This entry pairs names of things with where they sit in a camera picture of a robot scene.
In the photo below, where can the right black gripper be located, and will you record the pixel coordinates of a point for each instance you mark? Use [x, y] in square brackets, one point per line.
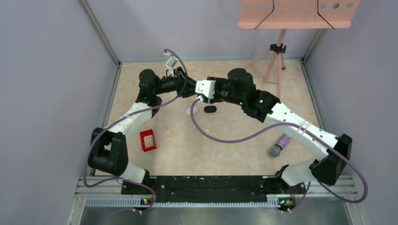
[218, 82]

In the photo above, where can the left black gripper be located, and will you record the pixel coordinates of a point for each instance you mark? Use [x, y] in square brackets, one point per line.
[185, 86]

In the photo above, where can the black oval earbud case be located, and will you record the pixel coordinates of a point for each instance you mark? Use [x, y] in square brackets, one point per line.
[210, 109]

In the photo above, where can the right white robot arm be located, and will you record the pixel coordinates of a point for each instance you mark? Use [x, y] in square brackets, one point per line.
[326, 148]

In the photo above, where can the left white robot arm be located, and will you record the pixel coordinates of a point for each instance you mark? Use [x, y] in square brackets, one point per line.
[108, 149]

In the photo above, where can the red plastic box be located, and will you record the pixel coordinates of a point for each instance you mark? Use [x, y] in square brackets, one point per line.
[148, 142]

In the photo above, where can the purple handheld microphone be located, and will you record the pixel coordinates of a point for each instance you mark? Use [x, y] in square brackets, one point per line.
[277, 148]

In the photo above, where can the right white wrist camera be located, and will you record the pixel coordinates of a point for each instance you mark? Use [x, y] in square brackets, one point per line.
[205, 88]

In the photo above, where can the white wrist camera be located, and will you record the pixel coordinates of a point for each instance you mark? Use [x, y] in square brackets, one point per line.
[205, 88]
[171, 62]

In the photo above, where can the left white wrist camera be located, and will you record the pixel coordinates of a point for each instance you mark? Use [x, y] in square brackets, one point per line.
[171, 62]

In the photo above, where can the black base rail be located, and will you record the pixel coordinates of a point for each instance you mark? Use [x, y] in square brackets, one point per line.
[213, 189]

